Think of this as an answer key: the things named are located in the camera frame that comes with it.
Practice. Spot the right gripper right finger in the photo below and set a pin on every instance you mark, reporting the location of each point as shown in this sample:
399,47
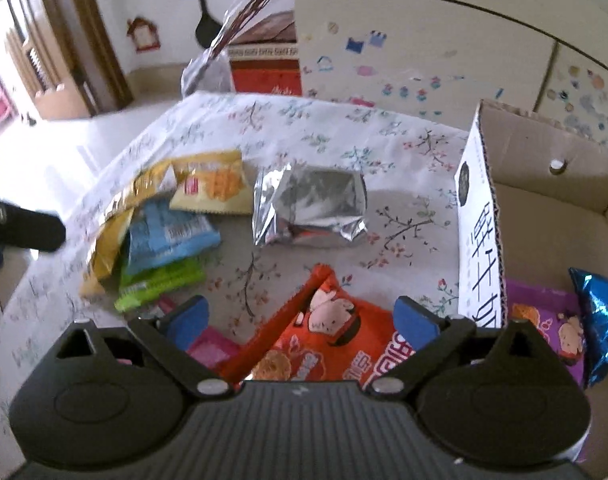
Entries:
422,344

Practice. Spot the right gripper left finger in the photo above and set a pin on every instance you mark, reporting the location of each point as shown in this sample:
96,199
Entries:
192,375

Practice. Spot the pink snack packet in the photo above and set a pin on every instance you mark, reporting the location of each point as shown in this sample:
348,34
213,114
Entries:
204,344

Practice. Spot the green snack packet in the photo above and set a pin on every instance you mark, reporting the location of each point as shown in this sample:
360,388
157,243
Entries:
135,290

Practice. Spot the light blue snack packet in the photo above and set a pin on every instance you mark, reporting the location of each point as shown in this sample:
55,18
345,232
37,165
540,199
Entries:
159,236

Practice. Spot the orange red snack packet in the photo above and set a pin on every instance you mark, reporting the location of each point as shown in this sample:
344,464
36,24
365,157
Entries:
321,334

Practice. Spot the purple snack packet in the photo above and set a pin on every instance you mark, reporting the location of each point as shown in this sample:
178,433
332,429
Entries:
557,317

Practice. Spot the yellow cracker snack packet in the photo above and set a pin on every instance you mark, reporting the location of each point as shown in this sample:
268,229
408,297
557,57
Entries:
212,183

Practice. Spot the silver foil snack packet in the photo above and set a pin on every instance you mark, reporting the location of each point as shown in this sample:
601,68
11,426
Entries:
310,206

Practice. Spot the blue foil snack packet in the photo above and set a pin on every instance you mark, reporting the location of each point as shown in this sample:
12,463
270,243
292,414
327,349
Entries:
592,292

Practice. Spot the floral white tablecloth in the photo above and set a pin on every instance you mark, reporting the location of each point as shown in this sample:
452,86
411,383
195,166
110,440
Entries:
213,145

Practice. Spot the open cardboard box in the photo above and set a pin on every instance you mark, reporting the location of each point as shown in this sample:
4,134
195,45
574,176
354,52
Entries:
532,203

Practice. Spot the red brown cardboard box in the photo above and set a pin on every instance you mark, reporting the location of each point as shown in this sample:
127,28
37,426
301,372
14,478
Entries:
264,58

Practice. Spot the cream cabinet with stickers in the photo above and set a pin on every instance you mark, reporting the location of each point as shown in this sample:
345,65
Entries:
437,59

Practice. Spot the wooden door frame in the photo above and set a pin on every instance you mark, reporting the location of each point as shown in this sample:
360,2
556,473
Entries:
65,59

